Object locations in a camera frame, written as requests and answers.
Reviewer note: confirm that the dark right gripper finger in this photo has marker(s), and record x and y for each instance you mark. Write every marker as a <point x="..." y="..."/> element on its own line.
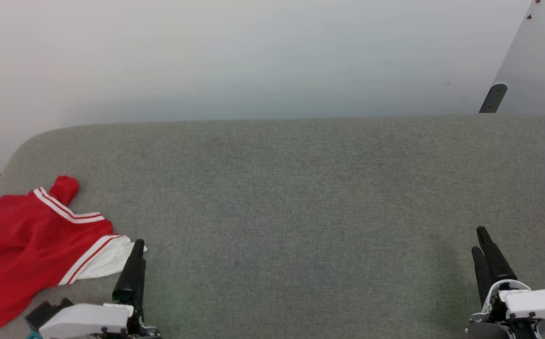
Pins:
<point x="480" y="273"/>
<point x="496" y="256"/>

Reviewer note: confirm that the black metal bracket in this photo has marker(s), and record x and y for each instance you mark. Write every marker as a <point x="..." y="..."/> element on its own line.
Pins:
<point x="492" y="98"/>

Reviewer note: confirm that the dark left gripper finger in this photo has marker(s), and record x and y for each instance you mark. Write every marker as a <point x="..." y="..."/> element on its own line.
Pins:
<point x="131" y="275"/>

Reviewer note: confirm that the white board panel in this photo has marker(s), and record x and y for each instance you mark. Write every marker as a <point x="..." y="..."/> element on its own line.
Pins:
<point x="540" y="61"/>

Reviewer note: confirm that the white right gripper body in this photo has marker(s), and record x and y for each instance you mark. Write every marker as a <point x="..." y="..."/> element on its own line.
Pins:
<point x="536" y="306"/>

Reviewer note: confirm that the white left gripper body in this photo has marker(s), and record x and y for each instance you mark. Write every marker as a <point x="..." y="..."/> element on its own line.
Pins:
<point x="88" y="320"/>

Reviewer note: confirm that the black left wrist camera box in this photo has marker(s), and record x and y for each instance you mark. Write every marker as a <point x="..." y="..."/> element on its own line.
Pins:
<point x="46" y="311"/>

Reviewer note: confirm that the red Bulls 23 jersey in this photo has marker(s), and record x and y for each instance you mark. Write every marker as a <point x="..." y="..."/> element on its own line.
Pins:
<point x="22" y="245"/>

